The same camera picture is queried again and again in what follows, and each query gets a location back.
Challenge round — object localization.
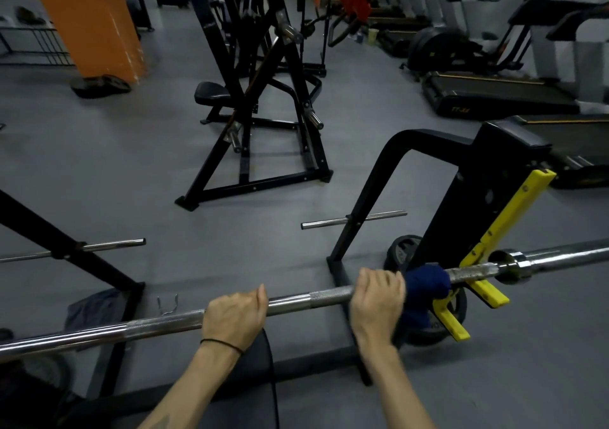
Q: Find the person's left hand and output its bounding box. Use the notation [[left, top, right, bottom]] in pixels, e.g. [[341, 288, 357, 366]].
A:
[[200, 283, 270, 353]]

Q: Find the wide orange pillar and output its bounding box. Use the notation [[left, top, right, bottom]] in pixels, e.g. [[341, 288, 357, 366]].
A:
[[23, 0, 148, 84]]

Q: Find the black bench press rack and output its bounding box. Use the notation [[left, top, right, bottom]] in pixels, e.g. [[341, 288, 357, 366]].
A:
[[0, 121, 558, 415]]

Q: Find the grey cloth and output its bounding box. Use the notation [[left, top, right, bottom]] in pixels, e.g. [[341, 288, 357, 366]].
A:
[[64, 288, 124, 348]]

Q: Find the black grip-hole weight plate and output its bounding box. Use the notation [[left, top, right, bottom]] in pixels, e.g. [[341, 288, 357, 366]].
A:
[[0, 352, 77, 425]]

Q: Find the blue cleaning cloth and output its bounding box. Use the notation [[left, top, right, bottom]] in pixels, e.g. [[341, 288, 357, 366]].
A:
[[402, 264, 452, 329]]

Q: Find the person's right forearm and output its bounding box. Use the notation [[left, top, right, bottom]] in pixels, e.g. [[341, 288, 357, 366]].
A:
[[357, 343, 436, 429]]

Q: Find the small black weight plate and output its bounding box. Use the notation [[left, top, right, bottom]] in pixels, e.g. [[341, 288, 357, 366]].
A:
[[102, 74, 133, 93], [70, 75, 110, 100]]

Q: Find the person's right hand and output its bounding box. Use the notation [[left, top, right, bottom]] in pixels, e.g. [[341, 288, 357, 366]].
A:
[[350, 267, 408, 348]]

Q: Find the metal spring collar clip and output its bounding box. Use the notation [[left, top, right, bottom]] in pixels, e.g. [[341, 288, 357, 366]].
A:
[[157, 294, 180, 318]]

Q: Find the black plate-loaded machine frame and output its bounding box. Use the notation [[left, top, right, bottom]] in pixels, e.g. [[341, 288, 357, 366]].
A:
[[266, 0, 332, 77]]

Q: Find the steel barbell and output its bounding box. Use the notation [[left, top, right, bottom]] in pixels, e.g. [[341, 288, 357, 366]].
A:
[[0, 238, 609, 364]]

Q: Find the black wire frame table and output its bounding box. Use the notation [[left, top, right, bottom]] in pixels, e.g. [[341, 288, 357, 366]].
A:
[[0, 23, 75, 67]]

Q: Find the black hair tie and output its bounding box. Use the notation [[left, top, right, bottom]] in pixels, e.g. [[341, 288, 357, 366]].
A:
[[199, 338, 244, 356]]

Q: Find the black elliptical trainer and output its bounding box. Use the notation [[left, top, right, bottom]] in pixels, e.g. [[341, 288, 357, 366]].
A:
[[402, 26, 529, 75]]

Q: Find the dark strap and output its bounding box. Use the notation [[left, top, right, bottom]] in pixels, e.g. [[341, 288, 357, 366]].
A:
[[14, 6, 48, 26]]

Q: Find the person's left forearm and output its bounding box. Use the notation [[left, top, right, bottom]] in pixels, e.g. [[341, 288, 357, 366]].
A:
[[138, 343, 244, 429]]

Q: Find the yellow bar hook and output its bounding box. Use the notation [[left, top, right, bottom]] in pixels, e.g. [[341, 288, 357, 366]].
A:
[[431, 169, 558, 343]]

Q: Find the large black weight plate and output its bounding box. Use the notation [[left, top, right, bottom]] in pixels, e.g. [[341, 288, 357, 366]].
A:
[[384, 234, 468, 347]]

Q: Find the black and red lever machine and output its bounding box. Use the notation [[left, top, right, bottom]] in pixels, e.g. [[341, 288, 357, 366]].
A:
[[174, 0, 372, 211]]

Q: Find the black padded bench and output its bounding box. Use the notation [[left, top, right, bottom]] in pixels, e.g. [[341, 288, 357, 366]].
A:
[[190, 328, 280, 429]]

